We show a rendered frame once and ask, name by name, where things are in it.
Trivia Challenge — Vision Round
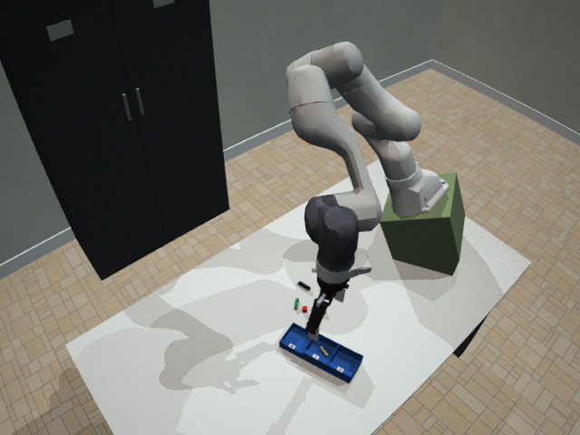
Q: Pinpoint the blue rack of labelled bins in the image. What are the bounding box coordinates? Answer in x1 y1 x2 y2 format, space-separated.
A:
279 323 363 384

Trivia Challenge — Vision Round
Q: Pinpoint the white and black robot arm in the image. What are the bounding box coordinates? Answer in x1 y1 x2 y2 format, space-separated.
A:
285 42 450 284

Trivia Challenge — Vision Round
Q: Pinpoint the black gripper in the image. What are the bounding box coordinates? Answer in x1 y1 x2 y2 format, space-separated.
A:
305 276 350 342

